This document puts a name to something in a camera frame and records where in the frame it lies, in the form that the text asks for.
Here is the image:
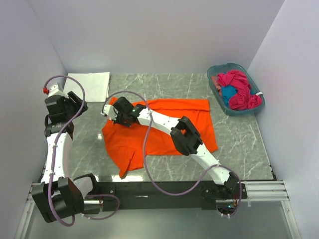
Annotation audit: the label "orange t-shirt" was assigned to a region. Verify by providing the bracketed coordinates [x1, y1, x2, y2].
[102, 99, 218, 178]

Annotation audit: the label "blue t-shirt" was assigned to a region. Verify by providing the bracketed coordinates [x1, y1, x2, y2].
[221, 85, 237, 107]

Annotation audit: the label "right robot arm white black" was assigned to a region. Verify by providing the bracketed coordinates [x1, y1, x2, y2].
[102, 97, 243, 200]

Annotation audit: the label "aluminium frame rails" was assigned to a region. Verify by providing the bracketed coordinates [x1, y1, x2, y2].
[14, 102, 301, 239]

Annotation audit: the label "magenta t-shirt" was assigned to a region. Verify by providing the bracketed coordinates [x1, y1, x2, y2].
[217, 70, 262, 111]

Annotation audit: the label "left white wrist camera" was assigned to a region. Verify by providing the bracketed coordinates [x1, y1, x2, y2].
[42, 83, 68, 98]

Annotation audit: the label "pink garment in basket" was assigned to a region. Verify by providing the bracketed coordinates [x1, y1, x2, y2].
[211, 76, 222, 96]

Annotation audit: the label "folded white t-shirt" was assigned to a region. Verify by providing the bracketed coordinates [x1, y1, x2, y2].
[63, 72, 110, 103]

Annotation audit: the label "teal plastic laundry basket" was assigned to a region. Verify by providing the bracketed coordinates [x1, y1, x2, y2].
[207, 63, 265, 116]

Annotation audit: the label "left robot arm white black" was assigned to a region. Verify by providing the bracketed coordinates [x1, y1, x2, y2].
[31, 91, 100, 223]

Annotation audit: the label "black base crossbar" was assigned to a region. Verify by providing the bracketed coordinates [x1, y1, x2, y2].
[83, 181, 248, 214]

